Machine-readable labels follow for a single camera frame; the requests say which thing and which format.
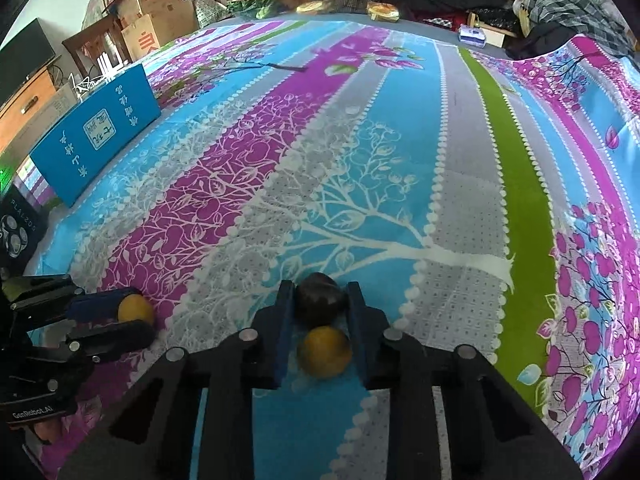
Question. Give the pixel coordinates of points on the tan round fruit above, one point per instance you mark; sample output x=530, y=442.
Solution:
x=324, y=353
x=137, y=309

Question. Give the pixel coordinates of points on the woven bag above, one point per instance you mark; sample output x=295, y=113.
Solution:
x=210, y=10

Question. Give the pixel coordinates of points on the black television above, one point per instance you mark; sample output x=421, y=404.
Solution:
x=25, y=57

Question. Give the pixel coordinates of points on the blue cardboard box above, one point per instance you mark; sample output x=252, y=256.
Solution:
x=95, y=132

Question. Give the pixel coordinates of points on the grey plaid cloth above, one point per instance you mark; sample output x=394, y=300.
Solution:
x=567, y=0

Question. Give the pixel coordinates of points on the wooden chair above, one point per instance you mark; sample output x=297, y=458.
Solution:
x=92, y=42

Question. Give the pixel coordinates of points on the wooden cabinet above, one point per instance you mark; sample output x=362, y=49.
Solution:
x=27, y=107

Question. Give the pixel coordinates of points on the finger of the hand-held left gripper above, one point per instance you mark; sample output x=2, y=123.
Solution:
x=95, y=306
x=112, y=338

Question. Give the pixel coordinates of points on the blue tissue pack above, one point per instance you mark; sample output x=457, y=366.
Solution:
x=472, y=35

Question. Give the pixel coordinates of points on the black printed box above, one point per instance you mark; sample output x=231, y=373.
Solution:
x=20, y=230

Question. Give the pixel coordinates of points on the green leafy vegetables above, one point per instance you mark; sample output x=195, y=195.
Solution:
x=254, y=6

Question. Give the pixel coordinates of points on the dark brown round fruit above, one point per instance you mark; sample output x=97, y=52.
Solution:
x=320, y=297

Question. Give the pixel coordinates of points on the red print cardboard box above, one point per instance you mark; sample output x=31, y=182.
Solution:
x=142, y=36

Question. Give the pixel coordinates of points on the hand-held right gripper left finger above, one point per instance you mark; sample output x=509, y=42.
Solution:
x=282, y=335

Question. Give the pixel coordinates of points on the plate of orange food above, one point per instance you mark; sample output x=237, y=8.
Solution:
x=382, y=10

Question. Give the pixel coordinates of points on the plate of yellow food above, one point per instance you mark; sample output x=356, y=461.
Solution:
x=312, y=7

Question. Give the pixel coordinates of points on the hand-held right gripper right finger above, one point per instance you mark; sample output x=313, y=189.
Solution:
x=359, y=335

